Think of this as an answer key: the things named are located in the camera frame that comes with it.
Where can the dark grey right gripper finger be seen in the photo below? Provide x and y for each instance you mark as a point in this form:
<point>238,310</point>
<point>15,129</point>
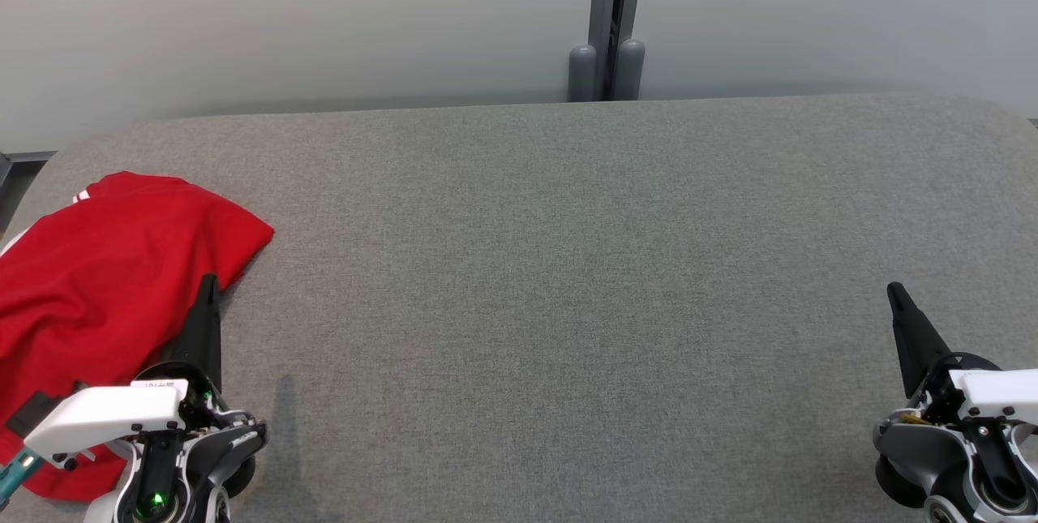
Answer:
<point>916,345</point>

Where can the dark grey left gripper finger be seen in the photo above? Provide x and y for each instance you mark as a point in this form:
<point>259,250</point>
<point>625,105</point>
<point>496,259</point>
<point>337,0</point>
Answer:
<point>203,336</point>

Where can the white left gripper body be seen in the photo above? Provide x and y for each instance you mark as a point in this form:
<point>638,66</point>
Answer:
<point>105,417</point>

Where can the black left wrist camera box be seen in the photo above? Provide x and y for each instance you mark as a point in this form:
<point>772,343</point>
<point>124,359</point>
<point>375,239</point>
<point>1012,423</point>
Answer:
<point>32,413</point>

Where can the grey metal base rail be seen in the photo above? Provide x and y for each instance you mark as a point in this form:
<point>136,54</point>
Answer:
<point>32,156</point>

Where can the grey rounded frame foot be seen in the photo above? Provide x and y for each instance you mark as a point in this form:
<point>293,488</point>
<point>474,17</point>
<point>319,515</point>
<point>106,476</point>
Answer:
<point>582,73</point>
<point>631,69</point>

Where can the red jersey white striped trim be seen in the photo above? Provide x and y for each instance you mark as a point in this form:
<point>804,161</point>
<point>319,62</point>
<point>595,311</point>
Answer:
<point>77,481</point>

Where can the red shorts white side stripe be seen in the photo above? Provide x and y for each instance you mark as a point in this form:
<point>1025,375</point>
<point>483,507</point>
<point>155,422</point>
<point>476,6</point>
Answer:
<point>162,247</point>

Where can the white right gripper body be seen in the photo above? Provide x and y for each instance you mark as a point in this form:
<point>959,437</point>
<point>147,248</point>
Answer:
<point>997,393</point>

